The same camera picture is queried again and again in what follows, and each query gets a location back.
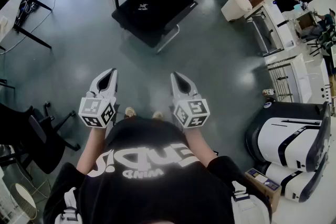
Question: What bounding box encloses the white desk with black legs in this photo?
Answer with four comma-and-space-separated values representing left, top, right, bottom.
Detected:
0, 0, 53, 51

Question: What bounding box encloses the small white and black case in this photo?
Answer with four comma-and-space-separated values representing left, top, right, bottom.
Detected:
258, 162, 329, 204

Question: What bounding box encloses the person's black printed t-shirt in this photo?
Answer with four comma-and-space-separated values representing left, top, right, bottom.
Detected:
43, 118, 272, 224

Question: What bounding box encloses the person's left shoe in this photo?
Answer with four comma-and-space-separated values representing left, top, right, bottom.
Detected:
124, 106, 138, 119

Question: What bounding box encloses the person's left forearm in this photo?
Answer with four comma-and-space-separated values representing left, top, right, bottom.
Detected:
76, 126, 111, 174

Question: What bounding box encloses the cardboard box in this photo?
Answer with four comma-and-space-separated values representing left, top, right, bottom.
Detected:
244, 167, 282, 214

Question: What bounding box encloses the black bag with straps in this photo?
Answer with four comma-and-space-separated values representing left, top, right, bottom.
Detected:
18, 0, 38, 20

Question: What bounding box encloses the black swivel chair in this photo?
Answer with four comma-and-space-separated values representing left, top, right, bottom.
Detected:
0, 101, 81, 174

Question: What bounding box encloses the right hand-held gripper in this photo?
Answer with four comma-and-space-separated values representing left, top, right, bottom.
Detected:
170, 72, 211, 130

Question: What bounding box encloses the person's right forearm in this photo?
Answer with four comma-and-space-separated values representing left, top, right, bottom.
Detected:
183, 125, 219, 169

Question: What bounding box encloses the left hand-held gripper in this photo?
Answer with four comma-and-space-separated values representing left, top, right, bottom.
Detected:
78, 68, 118, 130

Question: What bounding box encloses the white trash bin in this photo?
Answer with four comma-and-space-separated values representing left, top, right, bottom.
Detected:
220, 0, 253, 23

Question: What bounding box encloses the white shoulder strap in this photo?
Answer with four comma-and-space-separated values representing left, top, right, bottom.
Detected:
54, 186, 79, 224
230, 180, 271, 224

